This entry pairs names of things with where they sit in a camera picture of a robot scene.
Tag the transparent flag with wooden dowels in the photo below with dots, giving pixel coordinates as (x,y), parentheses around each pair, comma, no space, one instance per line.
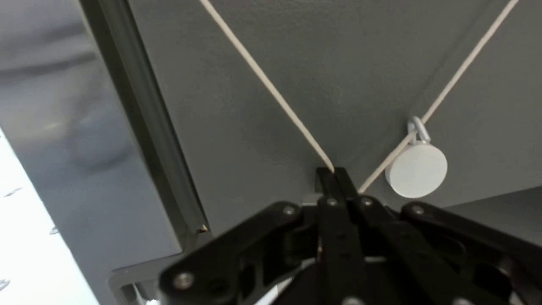
(271,89)

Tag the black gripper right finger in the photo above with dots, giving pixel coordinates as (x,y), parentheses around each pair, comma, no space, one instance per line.
(440,259)

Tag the stainless steel refrigerator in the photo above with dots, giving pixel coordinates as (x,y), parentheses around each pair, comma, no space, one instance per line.
(50,72)

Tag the white round tag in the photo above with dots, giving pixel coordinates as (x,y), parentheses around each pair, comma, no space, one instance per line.
(416,171)

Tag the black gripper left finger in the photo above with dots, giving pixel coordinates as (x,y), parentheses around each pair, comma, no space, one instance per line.
(281,254)

